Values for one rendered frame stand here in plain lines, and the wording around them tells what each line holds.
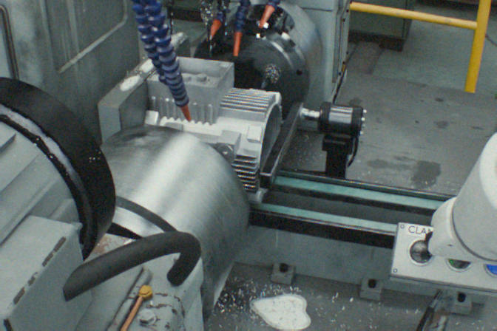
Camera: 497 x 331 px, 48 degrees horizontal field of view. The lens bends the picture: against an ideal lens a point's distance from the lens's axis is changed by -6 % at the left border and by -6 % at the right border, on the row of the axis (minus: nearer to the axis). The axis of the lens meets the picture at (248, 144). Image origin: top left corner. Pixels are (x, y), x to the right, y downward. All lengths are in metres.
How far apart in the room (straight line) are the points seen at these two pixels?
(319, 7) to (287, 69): 0.23
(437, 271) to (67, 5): 0.69
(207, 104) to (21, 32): 0.31
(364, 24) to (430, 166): 2.77
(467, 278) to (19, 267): 0.55
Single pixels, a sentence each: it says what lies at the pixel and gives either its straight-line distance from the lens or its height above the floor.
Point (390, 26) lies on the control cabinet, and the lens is 4.10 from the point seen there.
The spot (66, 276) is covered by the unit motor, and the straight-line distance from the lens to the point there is 0.41.
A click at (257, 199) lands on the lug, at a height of 0.96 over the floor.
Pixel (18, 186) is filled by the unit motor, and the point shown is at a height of 1.33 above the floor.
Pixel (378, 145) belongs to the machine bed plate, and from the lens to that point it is 1.48.
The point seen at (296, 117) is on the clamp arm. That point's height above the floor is 1.03.
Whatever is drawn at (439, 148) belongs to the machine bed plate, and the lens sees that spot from 1.51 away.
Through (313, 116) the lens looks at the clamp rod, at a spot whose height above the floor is 1.02.
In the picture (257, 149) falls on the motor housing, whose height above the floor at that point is 1.05.
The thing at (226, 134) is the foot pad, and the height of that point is 1.08.
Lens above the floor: 1.56
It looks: 32 degrees down
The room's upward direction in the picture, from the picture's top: straight up
